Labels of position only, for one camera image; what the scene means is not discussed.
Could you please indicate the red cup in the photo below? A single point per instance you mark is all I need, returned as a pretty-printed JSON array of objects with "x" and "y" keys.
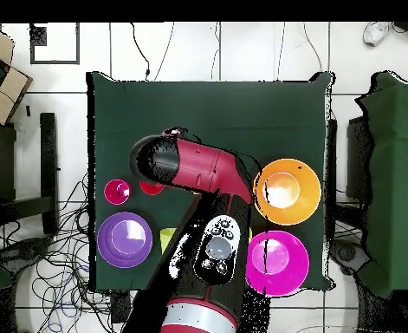
[{"x": 151, "y": 190}]

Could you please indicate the yellow cup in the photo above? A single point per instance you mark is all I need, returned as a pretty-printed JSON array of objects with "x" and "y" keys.
[{"x": 165, "y": 237}]

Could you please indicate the purple bowl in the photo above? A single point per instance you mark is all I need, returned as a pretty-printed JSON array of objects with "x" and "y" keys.
[{"x": 108, "y": 246}]

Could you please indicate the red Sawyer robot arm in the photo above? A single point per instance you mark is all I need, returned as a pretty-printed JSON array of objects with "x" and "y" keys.
[{"x": 203, "y": 166}]

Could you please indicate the dark green tablecloth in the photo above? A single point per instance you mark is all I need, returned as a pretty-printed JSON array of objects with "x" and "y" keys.
[{"x": 207, "y": 104}]

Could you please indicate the magenta cup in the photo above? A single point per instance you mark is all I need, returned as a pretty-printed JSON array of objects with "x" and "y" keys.
[{"x": 113, "y": 194}]

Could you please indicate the large orange bowl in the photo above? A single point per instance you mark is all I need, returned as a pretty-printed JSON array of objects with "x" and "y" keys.
[{"x": 304, "y": 204}]

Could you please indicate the large pink bowl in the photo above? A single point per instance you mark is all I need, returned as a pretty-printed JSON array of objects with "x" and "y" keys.
[{"x": 293, "y": 270}]

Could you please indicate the black box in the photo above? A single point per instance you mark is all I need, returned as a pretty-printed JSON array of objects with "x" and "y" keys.
[{"x": 356, "y": 156}]

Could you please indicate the black power adapter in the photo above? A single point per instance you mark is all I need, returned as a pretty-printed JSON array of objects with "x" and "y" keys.
[{"x": 120, "y": 308}]

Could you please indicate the white shoe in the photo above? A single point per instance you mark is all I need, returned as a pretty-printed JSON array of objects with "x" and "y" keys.
[{"x": 375, "y": 33}]

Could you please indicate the black chair frame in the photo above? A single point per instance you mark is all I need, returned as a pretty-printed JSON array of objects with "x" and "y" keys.
[{"x": 48, "y": 156}]

